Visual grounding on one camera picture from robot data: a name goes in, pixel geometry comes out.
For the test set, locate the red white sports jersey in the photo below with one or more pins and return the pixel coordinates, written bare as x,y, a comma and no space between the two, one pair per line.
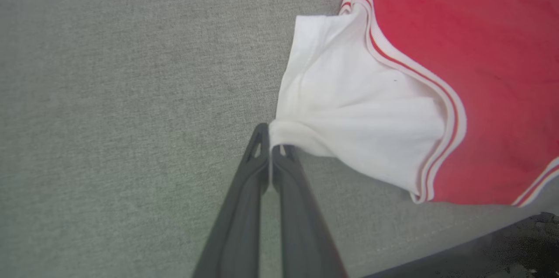
480,72

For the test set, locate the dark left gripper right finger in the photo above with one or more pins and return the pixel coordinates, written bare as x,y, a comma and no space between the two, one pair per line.
301,234

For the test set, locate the grey fabric sofa cushion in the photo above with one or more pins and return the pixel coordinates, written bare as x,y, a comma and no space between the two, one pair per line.
109,116

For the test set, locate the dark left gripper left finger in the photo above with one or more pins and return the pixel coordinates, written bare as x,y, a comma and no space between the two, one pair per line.
238,225

